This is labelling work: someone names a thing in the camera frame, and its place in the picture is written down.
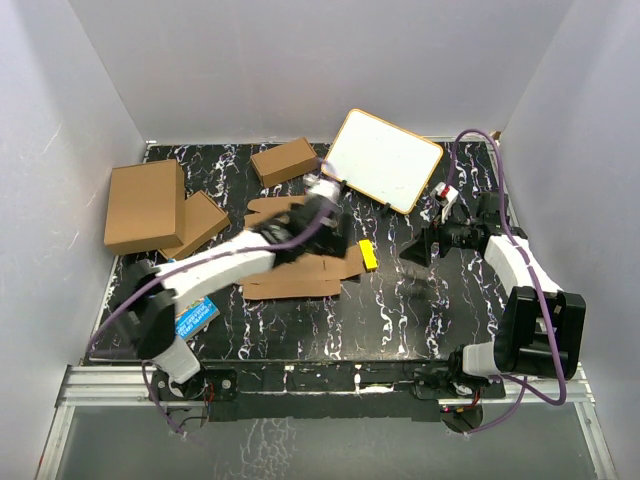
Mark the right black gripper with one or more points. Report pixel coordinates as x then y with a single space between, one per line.
420 252

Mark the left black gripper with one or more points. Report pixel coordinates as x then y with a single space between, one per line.
331 244

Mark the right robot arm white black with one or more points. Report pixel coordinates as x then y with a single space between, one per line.
541 328

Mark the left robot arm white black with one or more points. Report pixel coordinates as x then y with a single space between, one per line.
148 317

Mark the small cardboard box at back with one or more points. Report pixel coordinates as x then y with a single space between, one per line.
284 162

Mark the flat cardboard box under large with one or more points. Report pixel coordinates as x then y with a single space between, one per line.
204 219

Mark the large closed cardboard box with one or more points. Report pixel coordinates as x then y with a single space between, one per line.
146 208

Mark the yellow rectangular block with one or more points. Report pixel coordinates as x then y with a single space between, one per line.
368 254

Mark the white board orange rim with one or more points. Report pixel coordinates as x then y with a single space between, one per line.
387 163

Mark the colourful children's book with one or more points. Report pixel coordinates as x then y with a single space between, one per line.
195 318

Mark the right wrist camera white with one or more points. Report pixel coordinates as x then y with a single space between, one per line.
446 196

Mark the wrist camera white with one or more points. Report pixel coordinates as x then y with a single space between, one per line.
320 186
446 196

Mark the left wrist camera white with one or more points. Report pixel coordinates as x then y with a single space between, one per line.
320 186

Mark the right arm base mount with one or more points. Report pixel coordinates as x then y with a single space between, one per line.
436 381

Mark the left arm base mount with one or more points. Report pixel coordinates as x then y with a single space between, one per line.
207 386

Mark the aluminium frame rail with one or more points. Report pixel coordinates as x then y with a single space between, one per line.
316 420

